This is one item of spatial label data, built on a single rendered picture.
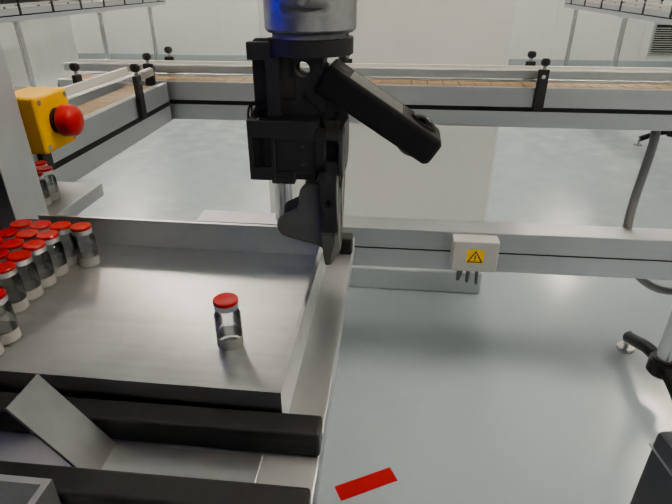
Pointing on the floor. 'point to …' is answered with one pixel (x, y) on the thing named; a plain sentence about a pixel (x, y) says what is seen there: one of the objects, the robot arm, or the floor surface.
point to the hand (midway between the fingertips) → (336, 251)
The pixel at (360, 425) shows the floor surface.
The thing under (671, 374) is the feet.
